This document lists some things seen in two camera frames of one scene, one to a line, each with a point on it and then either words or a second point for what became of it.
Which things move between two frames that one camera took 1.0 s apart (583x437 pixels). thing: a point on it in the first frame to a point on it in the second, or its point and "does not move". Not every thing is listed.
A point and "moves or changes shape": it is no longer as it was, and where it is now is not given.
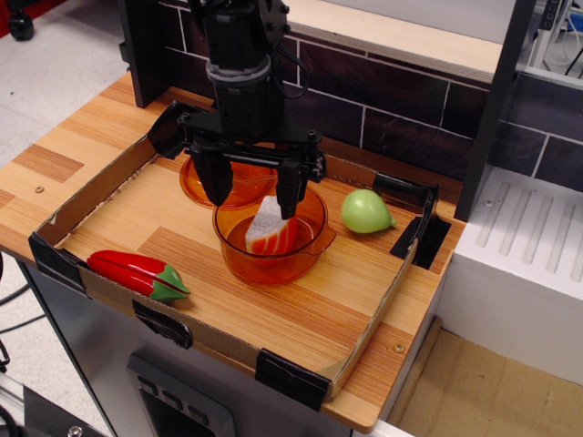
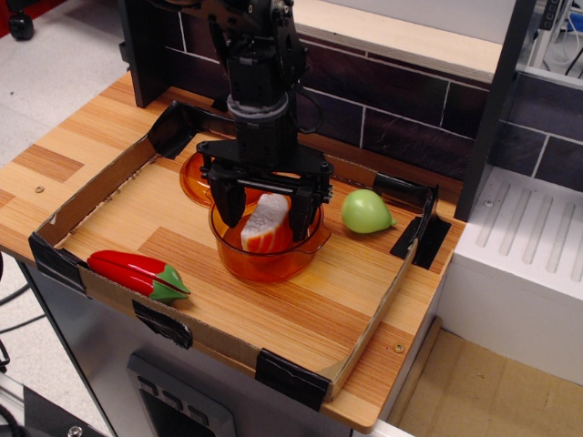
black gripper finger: (292, 179) to (302, 209)
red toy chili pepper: (152, 279) does not move
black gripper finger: (217, 173) to (230, 198)
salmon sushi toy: (270, 233) moves or changes shape
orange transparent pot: (232, 216) does not move
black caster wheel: (21, 25) does not move
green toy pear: (366, 212) does not move
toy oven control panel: (171, 408) does not move
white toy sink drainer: (516, 279) does not move
